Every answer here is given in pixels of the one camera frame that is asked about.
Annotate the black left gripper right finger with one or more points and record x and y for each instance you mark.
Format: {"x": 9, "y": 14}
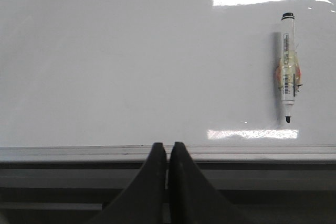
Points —
{"x": 192, "y": 198}

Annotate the white whiteboard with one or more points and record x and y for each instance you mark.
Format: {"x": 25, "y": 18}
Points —
{"x": 135, "y": 72}

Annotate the grey aluminium marker ledge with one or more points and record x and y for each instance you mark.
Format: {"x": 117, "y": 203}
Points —
{"x": 113, "y": 167}

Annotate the white black whiteboard marker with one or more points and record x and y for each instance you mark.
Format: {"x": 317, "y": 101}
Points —
{"x": 288, "y": 71}

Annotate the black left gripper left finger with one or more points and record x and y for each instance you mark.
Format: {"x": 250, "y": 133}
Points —
{"x": 142, "y": 200}

